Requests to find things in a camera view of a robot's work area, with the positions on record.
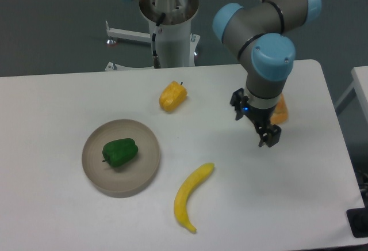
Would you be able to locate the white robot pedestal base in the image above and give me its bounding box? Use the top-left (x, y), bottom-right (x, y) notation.
top-left (106, 0), bottom-right (200, 69)

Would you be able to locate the yellow banana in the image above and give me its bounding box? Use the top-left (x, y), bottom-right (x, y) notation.
top-left (173, 162), bottom-right (215, 234)

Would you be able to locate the black device at edge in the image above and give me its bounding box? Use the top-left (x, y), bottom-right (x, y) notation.
top-left (346, 170), bottom-right (367, 238)

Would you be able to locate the beige round plate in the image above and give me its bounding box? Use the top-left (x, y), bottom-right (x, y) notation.
top-left (82, 119), bottom-right (160, 197)

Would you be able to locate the green bell pepper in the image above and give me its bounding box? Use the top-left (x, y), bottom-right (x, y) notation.
top-left (102, 138), bottom-right (139, 168)

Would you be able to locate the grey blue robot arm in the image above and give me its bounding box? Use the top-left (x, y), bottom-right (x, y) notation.
top-left (139, 0), bottom-right (322, 147)

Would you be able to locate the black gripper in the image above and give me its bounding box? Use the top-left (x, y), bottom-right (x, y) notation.
top-left (230, 88), bottom-right (281, 147)

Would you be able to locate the yellow bell pepper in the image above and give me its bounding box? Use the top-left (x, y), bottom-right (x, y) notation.
top-left (159, 81), bottom-right (187, 112)

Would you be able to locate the orange croissant pastry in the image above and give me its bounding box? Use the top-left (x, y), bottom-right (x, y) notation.
top-left (270, 94), bottom-right (289, 124)

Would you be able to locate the white side table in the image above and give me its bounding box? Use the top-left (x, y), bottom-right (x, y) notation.
top-left (334, 66), bottom-right (367, 120)

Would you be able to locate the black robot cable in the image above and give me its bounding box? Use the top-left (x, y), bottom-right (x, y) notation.
top-left (151, 12), bottom-right (166, 69)

